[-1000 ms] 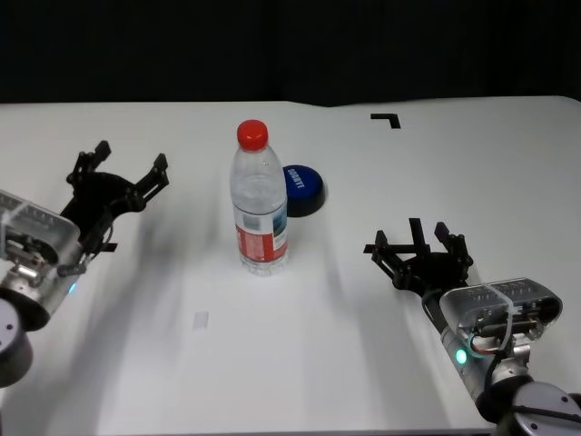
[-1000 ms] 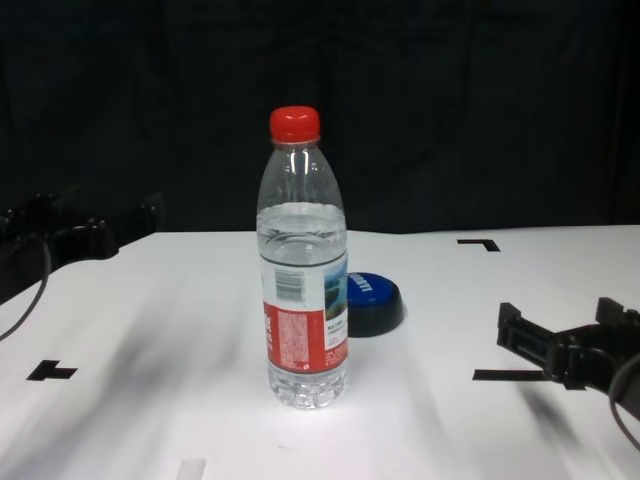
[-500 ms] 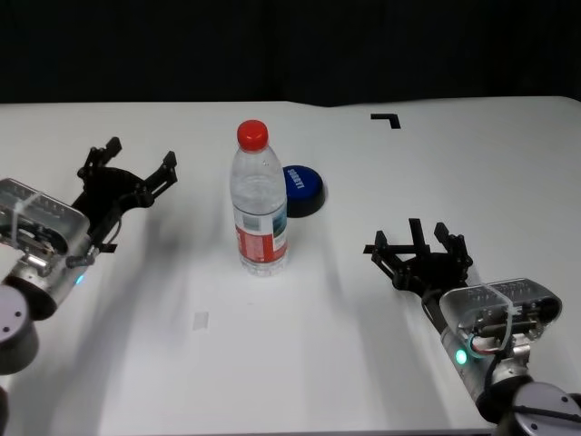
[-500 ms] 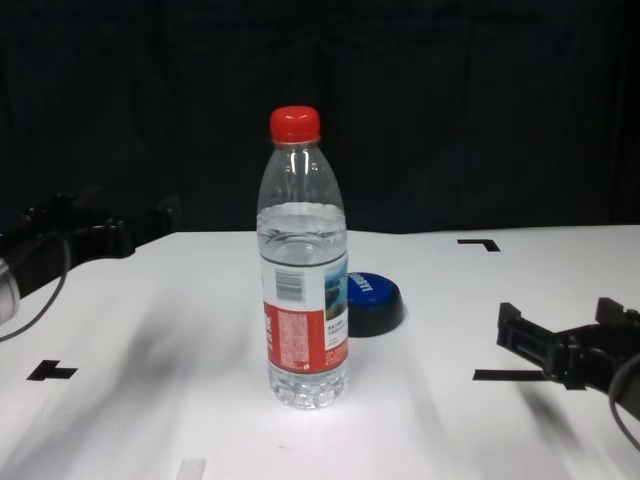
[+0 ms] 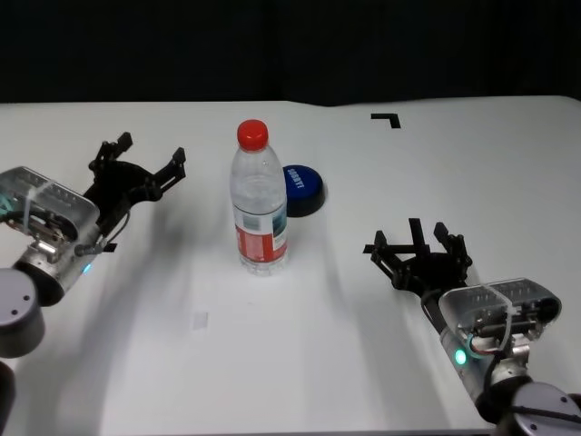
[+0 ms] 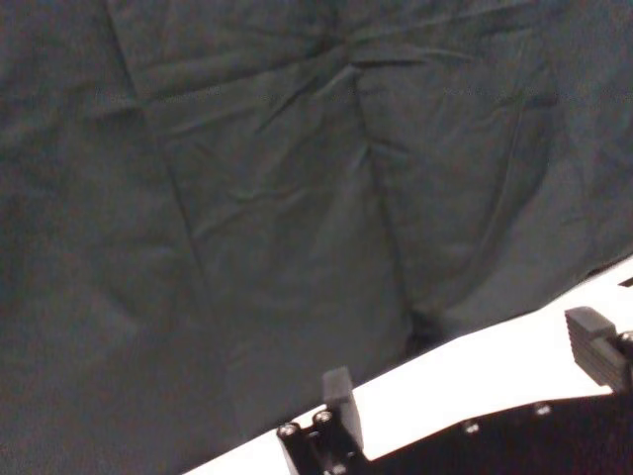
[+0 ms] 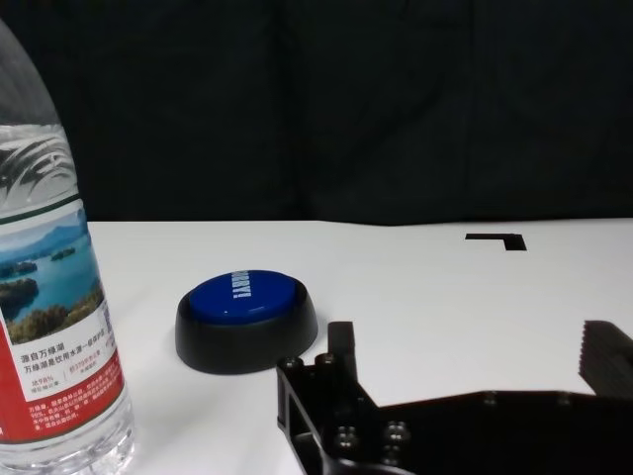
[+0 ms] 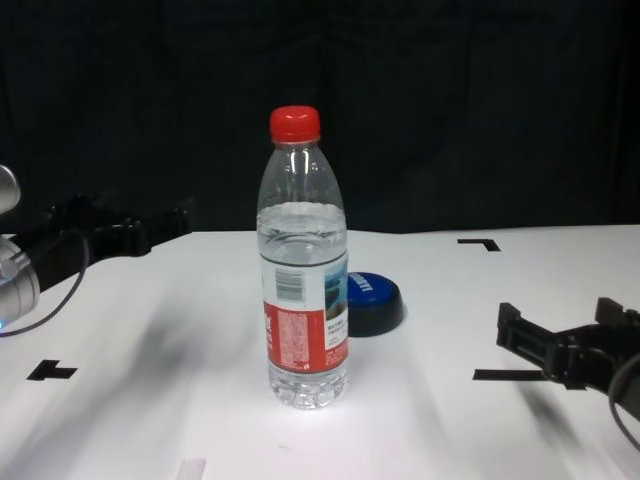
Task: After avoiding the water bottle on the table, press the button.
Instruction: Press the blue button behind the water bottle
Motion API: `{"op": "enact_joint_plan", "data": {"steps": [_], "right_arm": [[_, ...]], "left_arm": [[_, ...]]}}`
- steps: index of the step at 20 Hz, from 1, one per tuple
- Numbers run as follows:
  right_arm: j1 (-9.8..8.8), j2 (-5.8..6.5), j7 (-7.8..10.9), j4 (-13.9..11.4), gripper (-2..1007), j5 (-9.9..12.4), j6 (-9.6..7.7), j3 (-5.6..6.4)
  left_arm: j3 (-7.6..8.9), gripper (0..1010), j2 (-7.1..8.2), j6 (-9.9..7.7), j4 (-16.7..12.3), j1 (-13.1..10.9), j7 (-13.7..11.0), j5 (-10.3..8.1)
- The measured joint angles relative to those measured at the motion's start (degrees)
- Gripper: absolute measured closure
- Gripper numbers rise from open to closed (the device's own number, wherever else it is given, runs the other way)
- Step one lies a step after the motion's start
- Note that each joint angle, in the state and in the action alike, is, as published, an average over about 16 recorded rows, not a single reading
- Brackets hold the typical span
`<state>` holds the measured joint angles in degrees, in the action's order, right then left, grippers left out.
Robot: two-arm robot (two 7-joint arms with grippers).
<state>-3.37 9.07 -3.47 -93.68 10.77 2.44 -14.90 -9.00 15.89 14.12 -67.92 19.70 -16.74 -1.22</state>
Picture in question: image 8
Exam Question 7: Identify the black corner tape mark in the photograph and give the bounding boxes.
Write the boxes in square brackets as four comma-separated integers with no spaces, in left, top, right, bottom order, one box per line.
[457,238,501,253]

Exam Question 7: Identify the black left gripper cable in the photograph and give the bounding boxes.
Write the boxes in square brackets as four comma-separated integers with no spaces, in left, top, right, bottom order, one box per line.
[0,227,92,337]

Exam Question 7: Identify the long black T tape mark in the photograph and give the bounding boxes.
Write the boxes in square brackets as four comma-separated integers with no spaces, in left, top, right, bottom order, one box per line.
[473,368,546,382]

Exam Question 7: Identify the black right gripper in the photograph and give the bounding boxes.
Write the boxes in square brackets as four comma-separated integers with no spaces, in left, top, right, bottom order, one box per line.
[495,297,640,414]

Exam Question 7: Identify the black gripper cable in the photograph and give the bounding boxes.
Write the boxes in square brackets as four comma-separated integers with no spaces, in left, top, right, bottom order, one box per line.
[607,352,640,451]
[0,227,92,337]

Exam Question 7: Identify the clear water bottle red cap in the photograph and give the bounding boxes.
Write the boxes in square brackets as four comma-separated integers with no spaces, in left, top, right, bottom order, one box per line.
[255,104,350,410]

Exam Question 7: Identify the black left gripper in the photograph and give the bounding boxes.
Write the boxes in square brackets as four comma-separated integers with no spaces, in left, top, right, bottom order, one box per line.
[29,193,196,291]

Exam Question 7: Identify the black curtain backdrop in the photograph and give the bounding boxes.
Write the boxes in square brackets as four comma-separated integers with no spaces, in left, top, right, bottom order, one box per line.
[0,0,640,236]

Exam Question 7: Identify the blue round lid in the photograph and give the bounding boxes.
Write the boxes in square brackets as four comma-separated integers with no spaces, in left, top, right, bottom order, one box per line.
[346,271,405,337]

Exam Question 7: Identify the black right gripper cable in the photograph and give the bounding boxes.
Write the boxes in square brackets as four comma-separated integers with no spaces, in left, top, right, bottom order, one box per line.
[607,352,640,451]

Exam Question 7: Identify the short black T tape mark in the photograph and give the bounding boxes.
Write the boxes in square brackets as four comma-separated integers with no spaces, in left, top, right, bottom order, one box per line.
[27,359,79,382]

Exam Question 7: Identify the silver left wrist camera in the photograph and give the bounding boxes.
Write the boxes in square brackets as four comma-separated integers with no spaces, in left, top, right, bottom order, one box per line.
[0,164,22,214]

